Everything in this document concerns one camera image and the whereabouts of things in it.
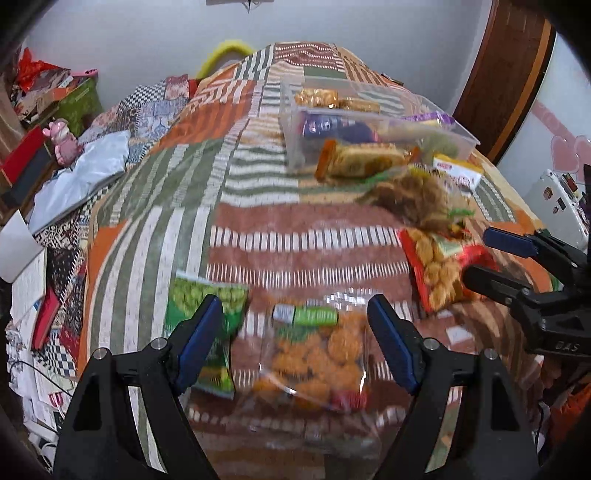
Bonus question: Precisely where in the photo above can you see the green translucent snack bag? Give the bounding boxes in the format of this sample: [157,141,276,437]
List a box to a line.
[413,133,460,155]

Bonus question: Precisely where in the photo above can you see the checkered patchwork quilt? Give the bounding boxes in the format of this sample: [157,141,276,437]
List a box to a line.
[28,75,201,370]

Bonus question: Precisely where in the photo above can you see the yellow cracker packet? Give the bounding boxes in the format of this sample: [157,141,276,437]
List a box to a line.
[294,88,339,110]

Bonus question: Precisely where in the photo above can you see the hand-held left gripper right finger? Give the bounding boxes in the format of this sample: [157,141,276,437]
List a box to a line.
[366,294,542,480]

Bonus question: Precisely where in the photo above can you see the pink plush toy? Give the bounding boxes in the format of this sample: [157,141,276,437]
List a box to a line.
[42,118,79,164]

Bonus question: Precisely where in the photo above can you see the yellow foam hoop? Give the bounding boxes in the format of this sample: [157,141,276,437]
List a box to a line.
[196,39,257,80]

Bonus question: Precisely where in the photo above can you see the pile of clutter with red bag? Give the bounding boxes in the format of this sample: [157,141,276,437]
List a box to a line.
[9,46,100,121]

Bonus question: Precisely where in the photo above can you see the small white snack packet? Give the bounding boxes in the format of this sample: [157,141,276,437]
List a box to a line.
[431,156,485,191]

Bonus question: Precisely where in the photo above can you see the clear bag of orange balls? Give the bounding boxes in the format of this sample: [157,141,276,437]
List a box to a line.
[256,293,372,414]

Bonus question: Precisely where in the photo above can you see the white appliance with stickers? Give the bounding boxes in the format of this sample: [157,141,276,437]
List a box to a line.
[526,168,591,232]

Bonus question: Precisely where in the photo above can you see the purple snack packet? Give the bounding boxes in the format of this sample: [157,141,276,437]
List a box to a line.
[301,114,372,140]

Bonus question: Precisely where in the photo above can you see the green pea snack bag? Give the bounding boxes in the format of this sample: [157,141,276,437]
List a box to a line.
[163,271,249,398]

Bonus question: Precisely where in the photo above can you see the orange-wrapped biscuit packet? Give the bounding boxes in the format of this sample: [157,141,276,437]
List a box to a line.
[315,138,413,184]

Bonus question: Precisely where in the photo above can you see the red biscuit bag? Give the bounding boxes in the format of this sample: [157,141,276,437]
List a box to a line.
[398,227,500,315]

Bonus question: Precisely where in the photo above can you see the red book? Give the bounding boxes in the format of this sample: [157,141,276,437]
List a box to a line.
[31,288,62,350]

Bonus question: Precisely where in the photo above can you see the long purple wafer packet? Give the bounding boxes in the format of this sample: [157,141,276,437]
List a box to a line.
[401,112,457,131]

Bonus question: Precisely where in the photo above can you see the wooden door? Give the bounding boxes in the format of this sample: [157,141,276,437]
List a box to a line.
[451,0,557,164]

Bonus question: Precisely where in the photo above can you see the green patterned box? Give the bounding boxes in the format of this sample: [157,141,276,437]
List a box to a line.
[55,78,105,134]

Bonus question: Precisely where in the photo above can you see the clear plastic storage container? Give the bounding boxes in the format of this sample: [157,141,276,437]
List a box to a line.
[278,82,481,175]

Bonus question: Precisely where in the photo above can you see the stack of papers and books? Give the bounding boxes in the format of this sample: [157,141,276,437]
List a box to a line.
[0,210,63,435]

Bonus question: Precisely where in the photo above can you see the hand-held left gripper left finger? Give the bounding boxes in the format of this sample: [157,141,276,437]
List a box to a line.
[53,294,225,480]

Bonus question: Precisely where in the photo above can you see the clear bag of brown snacks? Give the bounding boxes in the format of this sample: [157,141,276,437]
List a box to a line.
[358,165,477,238]

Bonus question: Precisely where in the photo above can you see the red flat box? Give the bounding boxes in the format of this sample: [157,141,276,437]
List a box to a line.
[0,126,51,183]

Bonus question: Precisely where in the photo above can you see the white cloth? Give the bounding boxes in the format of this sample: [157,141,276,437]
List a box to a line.
[30,129,132,232]

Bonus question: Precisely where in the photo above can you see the pink heart wall stickers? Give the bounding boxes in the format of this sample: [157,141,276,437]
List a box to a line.
[531,102,591,178]

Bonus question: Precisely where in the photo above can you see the orange fried snack bag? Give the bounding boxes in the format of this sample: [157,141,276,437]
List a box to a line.
[339,97,382,115]

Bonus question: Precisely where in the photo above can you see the dark flat box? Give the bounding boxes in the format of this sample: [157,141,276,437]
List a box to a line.
[0,148,56,209]

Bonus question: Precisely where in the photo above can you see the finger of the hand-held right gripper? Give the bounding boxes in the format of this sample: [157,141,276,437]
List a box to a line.
[463,265,533,325]
[484,226,591,288]

